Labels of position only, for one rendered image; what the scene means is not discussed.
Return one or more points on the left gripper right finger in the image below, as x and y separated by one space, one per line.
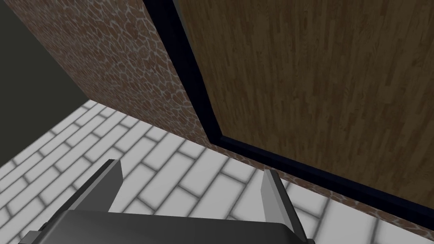
276 203

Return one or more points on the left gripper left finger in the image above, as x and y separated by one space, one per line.
99 189

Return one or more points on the brown wooden door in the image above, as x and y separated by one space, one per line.
312 88

